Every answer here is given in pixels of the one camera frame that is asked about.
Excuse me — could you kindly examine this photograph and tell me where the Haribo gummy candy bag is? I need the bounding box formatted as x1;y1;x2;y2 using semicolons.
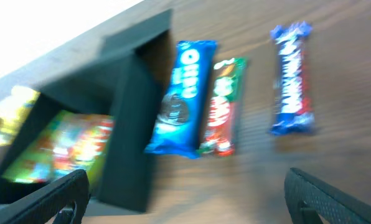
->
2;110;115;191

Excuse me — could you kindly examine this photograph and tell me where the dark green open box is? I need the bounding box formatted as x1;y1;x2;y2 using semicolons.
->
0;10;171;215

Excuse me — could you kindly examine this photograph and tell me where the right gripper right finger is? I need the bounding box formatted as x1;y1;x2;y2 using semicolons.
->
284;167;371;224

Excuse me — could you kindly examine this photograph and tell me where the yellow snack bag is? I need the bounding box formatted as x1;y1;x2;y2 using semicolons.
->
0;85;40;146

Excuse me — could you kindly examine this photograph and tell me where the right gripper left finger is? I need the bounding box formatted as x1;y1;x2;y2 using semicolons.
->
0;169;90;224

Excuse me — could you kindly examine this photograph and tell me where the blue Oreo cookie pack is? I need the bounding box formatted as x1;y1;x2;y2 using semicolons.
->
144;40;217;159

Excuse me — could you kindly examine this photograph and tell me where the red green KitKat bar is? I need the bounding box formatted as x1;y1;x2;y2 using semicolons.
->
197;57;248;157

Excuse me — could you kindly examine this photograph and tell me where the purple Dairy Milk bar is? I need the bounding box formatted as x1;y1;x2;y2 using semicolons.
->
270;21;315;136

